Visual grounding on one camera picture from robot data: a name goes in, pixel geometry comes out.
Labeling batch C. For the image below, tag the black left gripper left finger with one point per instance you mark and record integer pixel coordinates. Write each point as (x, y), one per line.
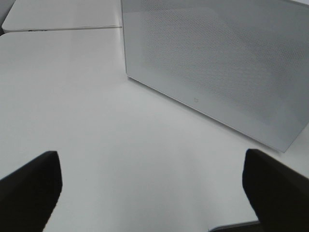
(29, 195)

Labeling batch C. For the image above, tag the white microwave door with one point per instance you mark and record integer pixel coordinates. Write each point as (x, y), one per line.
(244, 63)

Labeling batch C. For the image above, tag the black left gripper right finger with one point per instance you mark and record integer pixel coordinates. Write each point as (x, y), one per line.
(278, 195)

